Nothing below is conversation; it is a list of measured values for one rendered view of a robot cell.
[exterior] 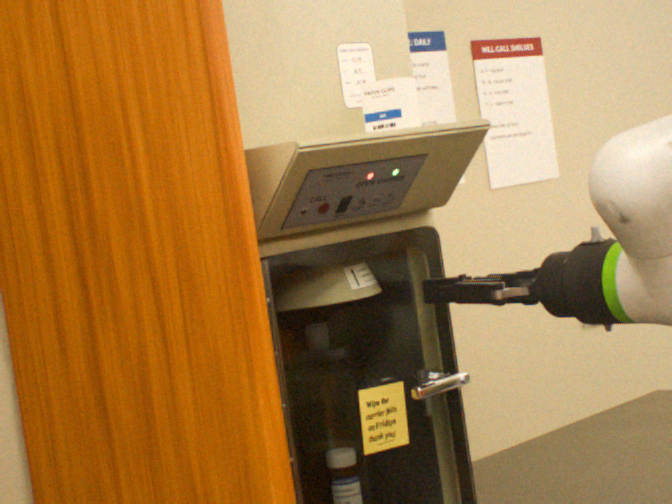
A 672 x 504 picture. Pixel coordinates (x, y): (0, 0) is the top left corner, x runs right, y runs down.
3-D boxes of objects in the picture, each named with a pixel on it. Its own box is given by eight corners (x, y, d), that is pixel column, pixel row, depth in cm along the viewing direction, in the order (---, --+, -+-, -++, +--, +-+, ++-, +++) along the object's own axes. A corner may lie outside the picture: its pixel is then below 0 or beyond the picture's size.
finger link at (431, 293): (471, 301, 159) (467, 302, 159) (428, 302, 164) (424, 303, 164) (467, 276, 159) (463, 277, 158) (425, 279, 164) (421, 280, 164)
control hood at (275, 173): (239, 242, 146) (225, 152, 145) (433, 207, 168) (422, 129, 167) (308, 235, 137) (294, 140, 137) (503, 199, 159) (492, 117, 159)
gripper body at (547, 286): (601, 245, 149) (536, 249, 156) (556, 255, 144) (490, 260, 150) (610, 310, 150) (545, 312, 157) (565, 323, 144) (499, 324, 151)
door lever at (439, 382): (390, 403, 159) (387, 382, 159) (443, 386, 165) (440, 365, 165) (423, 404, 155) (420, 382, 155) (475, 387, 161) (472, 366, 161)
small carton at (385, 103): (366, 135, 154) (358, 84, 154) (384, 133, 159) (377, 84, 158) (404, 128, 152) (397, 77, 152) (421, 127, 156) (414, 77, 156)
